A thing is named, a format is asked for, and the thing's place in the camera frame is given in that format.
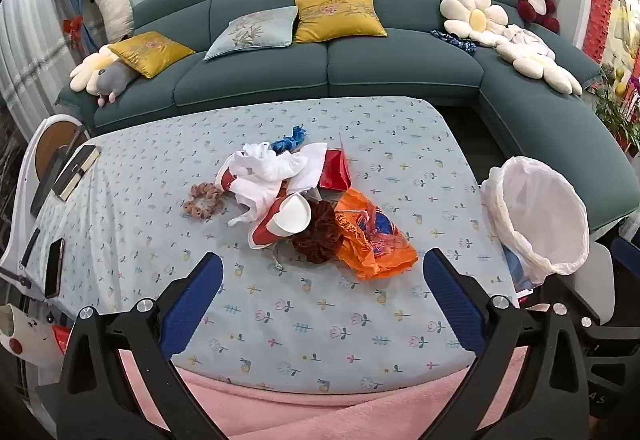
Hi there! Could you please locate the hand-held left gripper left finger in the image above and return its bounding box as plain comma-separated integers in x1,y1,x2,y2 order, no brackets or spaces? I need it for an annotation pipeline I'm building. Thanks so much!
50,251,231,440

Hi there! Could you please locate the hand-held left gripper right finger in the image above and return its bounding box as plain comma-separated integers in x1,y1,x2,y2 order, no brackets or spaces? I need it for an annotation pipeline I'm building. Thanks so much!
422,248,568,440

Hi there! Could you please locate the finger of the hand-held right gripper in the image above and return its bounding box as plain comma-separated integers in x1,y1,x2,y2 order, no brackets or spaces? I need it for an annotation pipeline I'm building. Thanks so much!
542,270,613,440
611,236,640,371

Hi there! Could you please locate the orange plastic bag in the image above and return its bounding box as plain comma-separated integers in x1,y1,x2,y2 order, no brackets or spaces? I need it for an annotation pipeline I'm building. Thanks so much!
332,187,419,281

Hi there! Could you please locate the waste bin with white liner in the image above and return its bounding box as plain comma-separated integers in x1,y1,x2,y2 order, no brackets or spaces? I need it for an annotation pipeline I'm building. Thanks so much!
480,155,617,321

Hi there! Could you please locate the floral light blue tablecloth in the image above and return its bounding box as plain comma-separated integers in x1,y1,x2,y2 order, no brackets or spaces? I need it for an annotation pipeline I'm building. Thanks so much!
22,96,521,396

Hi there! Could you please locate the red and white paper cup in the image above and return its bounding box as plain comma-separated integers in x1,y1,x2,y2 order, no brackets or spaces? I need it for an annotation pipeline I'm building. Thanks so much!
248,194,314,250
215,165,242,193

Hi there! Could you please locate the green potted plant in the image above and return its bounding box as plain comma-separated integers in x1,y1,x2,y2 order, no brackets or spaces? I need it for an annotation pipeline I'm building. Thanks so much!
595,70,640,156

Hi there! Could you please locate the black smartphone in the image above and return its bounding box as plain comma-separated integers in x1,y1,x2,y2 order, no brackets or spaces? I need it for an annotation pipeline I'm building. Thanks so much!
44,237,66,299

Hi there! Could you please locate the dark brown scrunchie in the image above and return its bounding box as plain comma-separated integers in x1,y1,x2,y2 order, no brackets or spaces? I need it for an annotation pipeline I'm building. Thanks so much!
291,200,346,266

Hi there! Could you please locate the white crumpled cloth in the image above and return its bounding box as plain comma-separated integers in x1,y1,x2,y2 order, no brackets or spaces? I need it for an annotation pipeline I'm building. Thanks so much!
227,142,328,227

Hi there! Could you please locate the pink blanket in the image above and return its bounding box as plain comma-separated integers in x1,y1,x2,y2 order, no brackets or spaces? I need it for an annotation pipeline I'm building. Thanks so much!
117,345,526,440

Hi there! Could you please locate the red foil packet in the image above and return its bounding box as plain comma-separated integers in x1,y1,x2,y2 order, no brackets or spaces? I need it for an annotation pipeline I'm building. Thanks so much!
320,147,352,193

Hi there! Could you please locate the black pen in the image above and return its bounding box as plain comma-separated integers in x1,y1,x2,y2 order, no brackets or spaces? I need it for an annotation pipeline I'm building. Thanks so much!
19,227,41,267

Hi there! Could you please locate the white mug with red dot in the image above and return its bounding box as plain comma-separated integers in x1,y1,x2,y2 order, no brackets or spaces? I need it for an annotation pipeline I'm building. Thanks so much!
0,302,63,366

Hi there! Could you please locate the black notebook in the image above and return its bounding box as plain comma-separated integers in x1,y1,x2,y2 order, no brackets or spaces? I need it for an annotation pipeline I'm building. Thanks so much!
51,145,102,202

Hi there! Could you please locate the black flat folder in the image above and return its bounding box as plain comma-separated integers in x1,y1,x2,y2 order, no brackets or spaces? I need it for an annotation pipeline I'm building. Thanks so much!
30,130,88,216

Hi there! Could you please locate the white flower cushion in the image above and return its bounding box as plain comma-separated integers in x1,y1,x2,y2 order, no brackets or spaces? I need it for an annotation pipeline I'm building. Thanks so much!
69,45,118,95
496,37,583,96
440,0,511,46

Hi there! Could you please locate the white round side table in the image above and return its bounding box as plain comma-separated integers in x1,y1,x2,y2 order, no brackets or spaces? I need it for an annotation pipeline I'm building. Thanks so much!
0,114,96,371

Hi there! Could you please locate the grey hamster plush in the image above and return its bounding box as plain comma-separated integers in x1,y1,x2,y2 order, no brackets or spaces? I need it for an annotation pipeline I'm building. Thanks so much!
91,60,141,108

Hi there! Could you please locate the teal sectional sofa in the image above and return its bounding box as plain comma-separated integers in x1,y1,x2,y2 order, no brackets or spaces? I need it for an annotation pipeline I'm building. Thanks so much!
54,0,640,236

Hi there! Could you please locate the white folded cloth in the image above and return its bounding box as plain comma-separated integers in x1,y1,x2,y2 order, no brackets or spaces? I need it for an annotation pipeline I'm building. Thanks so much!
502,25,546,48

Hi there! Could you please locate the yellow embroidered cushion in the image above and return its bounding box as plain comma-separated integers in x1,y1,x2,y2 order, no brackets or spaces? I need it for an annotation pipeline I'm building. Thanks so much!
293,0,388,44
107,31,196,80

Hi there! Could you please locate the blue patterned cloth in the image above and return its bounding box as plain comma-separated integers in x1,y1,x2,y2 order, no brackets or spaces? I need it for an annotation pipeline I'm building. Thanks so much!
431,29,477,55

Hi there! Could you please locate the light blue embroidered cushion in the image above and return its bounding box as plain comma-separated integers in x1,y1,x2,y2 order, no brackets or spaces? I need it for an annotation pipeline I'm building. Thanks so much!
203,6,299,62

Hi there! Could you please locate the red curtain bow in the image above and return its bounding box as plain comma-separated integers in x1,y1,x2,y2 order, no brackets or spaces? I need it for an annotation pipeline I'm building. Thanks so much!
62,15,88,51

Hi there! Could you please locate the white sheer curtain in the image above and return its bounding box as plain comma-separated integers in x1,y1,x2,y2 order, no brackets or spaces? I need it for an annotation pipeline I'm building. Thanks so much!
0,0,71,141

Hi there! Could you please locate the long white plush toy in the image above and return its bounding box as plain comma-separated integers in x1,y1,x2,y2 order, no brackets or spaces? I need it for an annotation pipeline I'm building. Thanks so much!
84,0,136,43

